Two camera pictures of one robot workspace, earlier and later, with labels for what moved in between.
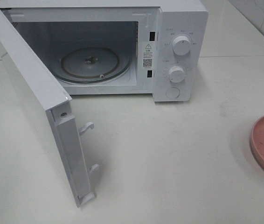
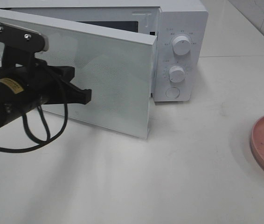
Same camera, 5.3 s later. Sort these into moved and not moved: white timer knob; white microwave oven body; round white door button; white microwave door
Moved: white microwave door
Not moved: round white door button; white microwave oven body; white timer knob
